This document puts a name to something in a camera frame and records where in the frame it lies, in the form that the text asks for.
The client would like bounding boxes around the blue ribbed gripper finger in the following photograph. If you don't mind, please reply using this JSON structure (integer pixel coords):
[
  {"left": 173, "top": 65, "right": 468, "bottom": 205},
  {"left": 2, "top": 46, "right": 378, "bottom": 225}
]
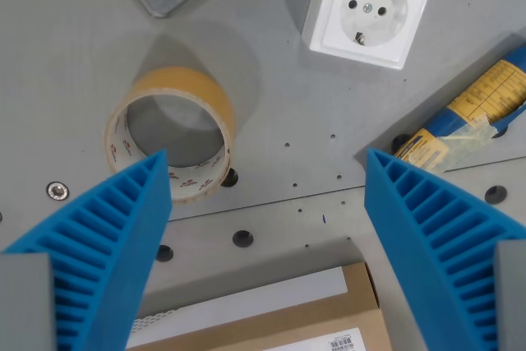
[
  {"left": 363, "top": 146, "right": 526, "bottom": 351},
  {"left": 0, "top": 148, "right": 173, "bottom": 351}
]

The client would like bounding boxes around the silver hex bolt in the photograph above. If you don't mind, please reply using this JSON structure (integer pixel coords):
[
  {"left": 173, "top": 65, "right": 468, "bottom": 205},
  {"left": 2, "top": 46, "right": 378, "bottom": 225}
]
[{"left": 47, "top": 181, "right": 70, "bottom": 201}]

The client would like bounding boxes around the blue yellow labelled tube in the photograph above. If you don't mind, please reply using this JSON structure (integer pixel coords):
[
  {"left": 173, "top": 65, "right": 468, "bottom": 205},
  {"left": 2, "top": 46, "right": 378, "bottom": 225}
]
[{"left": 394, "top": 45, "right": 526, "bottom": 173}]

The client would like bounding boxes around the brown packing tape roll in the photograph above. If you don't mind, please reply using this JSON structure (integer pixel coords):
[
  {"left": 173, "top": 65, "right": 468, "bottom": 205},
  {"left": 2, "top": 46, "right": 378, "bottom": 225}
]
[{"left": 103, "top": 65, "right": 236, "bottom": 203}]

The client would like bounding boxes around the brown cardboard box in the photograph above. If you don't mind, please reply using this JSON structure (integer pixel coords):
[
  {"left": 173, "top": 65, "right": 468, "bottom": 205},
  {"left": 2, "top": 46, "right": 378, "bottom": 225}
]
[{"left": 125, "top": 261, "right": 392, "bottom": 351}]

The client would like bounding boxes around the white wall socket box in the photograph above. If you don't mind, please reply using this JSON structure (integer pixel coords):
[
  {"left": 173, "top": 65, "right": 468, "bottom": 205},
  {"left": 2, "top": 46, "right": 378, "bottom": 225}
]
[{"left": 301, "top": 0, "right": 438, "bottom": 72}]

